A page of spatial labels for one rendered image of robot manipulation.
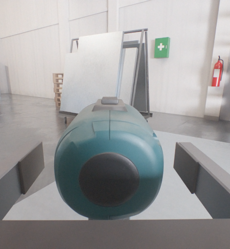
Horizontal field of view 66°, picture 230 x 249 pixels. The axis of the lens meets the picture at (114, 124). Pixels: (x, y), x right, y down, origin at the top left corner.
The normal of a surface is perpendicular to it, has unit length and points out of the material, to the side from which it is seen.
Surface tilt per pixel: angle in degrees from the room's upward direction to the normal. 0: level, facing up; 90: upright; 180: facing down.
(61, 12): 90
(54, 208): 0
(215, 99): 90
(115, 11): 90
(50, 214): 0
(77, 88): 78
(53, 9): 90
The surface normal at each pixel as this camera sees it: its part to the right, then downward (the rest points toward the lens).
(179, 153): -1.00, 0.00
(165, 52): -0.58, 0.20
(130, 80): -0.52, 0.00
